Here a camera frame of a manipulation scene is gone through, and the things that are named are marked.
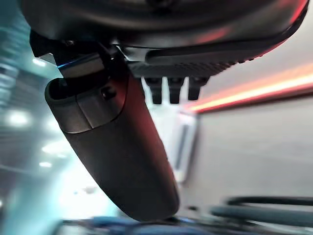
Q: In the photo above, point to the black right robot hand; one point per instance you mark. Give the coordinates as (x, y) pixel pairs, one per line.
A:
(117, 151)

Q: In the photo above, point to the red light strip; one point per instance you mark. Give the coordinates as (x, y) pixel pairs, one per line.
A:
(254, 91)

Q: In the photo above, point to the white wall air conditioner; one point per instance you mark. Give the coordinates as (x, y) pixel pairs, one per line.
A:
(184, 144)

